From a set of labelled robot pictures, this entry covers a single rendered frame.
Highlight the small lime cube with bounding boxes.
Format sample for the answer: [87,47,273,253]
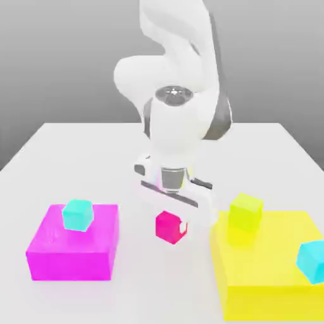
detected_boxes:
[228,192,265,234]

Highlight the small pink cube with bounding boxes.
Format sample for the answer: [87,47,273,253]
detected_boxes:
[155,210,189,246]

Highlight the large magenta box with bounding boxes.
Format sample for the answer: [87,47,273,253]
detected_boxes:
[25,204,120,282]

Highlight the large yellow box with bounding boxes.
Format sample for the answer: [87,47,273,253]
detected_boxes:
[209,210,324,321]

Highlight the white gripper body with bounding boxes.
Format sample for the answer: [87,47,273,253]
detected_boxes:
[138,179,216,227]

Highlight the small cyan cube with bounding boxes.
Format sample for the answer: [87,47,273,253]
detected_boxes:
[61,199,95,232]
[296,239,324,285]

